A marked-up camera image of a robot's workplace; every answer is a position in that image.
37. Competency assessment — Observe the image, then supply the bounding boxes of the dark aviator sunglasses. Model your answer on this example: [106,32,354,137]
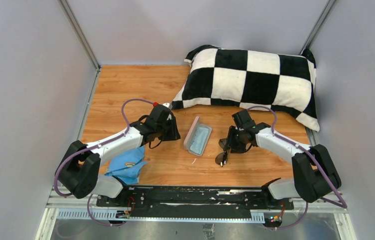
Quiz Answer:
[215,138,231,167]

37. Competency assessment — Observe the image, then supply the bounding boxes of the pink glasses case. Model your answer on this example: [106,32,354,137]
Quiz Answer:
[183,116,213,157]

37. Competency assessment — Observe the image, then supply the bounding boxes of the light blue cleaning cloth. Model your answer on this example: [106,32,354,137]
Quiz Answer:
[189,127,210,155]

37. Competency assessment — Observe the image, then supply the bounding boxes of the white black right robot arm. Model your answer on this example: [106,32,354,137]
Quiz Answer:
[215,110,346,209]

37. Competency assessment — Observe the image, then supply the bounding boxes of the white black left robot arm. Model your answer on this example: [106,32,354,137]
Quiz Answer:
[54,103,181,207]

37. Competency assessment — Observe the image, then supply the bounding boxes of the blue patterned pouch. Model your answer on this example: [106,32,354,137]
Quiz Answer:
[104,146,147,185]

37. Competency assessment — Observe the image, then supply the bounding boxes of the black white checkered pillow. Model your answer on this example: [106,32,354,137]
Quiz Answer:
[172,45,320,132]

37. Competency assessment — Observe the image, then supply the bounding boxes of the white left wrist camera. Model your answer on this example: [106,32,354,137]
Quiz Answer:
[162,102,173,111]

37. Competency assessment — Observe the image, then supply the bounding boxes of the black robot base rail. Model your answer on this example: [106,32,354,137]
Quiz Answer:
[46,184,349,229]

